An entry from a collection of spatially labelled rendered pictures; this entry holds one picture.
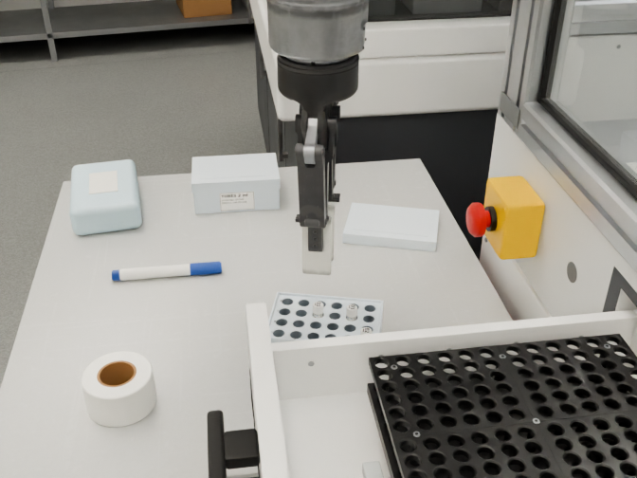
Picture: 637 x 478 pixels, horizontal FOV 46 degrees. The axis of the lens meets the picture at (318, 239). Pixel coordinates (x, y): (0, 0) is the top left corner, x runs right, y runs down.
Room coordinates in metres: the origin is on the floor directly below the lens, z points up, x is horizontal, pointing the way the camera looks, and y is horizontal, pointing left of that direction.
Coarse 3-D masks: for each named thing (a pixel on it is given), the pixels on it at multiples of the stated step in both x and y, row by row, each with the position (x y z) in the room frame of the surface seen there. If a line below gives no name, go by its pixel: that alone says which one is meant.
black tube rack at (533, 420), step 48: (432, 384) 0.47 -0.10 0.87; (480, 384) 0.44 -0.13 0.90; (528, 384) 0.45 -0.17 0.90; (576, 384) 0.48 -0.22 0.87; (624, 384) 0.44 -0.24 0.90; (384, 432) 0.42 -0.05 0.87; (432, 432) 0.39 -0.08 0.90; (480, 432) 0.39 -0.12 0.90; (528, 432) 0.40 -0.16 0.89; (576, 432) 0.39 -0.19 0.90; (624, 432) 0.39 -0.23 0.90
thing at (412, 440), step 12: (372, 360) 0.47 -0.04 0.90; (384, 360) 0.47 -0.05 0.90; (372, 372) 0.46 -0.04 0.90; (384, 372) 0.46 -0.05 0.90; (384, 384) 0.45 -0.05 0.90; (396, 384) 0.44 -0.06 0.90; (384, 396) 0.43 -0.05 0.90; (396, 396) 0.43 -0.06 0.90; (384, 408) 0.42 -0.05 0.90; (396, 408) 0.42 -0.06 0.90; (396, 420) 0.40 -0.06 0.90; (408, 420) 0.40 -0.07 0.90; (396, 432) 0.39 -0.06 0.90; (408, 432) 0.39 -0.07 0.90; (396, 444) 0.38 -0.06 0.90; (408, 444) 0.39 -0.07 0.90; (396, 456) 0.37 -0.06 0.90; (408, 456) 0.37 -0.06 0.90; (420, 456) 0.37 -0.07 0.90; (408, 468) 0.36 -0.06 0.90; (420, 468) 0.36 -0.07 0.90
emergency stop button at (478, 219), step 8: (472, 208) 0.74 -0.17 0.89; (480, 208) 0.73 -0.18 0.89; (472, 216) 0.73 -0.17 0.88; (480, 216) 0.72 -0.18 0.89; (488, 216) 0.73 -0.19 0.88; (472, 224) 0.73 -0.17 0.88; (480, 224) 0.72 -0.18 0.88; (488, 224) 0.73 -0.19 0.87; (472, 232) 0.73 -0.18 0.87; (480, 232) 0.72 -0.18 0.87
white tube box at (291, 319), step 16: (288, 304) 0.70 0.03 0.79; (304, 304) 0.69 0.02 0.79; (336, 304) 0.69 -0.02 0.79; (368, 304) 0.68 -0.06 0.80; (272, 320) 0.66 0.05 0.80; (288, 320) 0.66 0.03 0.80; (304, 320) 0.66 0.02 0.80; (320, 320) 0.66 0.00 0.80; (336, 320) 0.66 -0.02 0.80; (368, 320) 0.67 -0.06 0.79; (272, 336) 0.63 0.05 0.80; (288, 336) 0.63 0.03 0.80; (304, 336) 0.63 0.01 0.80; (320, 336) 0.63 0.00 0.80; (336, 336) 0.63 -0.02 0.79
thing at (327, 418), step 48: (384, 336) 0.51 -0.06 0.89; (432, 336) 0.51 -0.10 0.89; (480, 336) 0.52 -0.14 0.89; (528, 336) 0.52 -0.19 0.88; (576, 336) 0.53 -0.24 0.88; (624, 336) 0.54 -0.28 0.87; (288, 384) 0.49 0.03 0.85; (336, 384) 0.50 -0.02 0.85; (288, 432) 0.45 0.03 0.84; (336, 432) 0.45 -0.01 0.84
